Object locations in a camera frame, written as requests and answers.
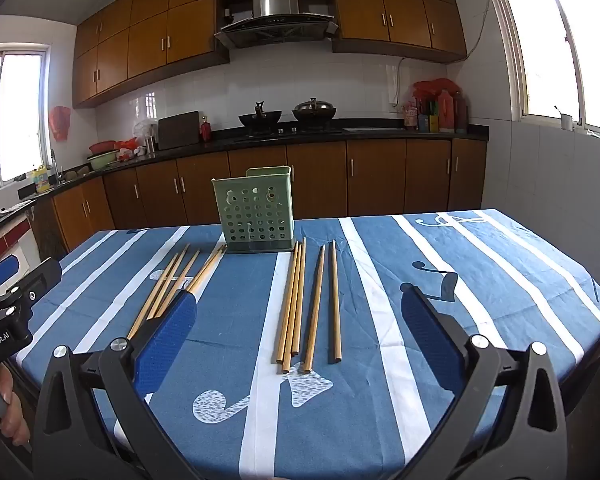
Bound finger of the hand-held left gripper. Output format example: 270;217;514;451
0;254;21;295
0;258;62;319

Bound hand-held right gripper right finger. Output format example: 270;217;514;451
400;282;568;480

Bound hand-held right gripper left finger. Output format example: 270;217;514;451
32;287;198;480

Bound thick wooden sticks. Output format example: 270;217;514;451
145;252;188;322

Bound green perforated utensil holder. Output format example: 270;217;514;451
211;166;297;256

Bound person's left hand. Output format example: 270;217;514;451
0;364;32;447

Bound white and red cabinet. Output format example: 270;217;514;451
0;200;36;271

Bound green basin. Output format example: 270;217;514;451
86;151;120;171

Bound blue white striped tablecloth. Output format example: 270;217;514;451
10;209;600;480

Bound window beside sink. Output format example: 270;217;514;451
0;42;53;196

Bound white plastic bag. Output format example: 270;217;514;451
132;120;158;143

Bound wooden lower cabinets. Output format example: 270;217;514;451
30;137;488;256

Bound dark cutting board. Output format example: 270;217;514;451
157;111;201;151

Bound black kitchen countertop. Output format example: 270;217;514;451
17;119;491;200

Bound large red oil bottle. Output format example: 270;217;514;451
437;90;456;133

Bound dark sauce bottle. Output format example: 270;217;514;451
452;92;468;133

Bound black wok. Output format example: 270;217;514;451
238;101;283;128

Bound gas stove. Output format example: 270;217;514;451
232;126;343;141

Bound red bag behind bottles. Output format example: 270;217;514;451
412;79;456;106

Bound black pot with lid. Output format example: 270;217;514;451
292;97;338;122

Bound long wooden upper cabinets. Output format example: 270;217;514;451
72;0;231;109

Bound short wooden upper cabinets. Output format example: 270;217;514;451
330;0;468;63

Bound large window with sill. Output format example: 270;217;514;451
485;0;600;136

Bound steel range hood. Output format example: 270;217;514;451
214;0;340;50

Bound red bag on wall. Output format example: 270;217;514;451
48;106;72;142

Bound white wall cable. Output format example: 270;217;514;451
465;0;501;58

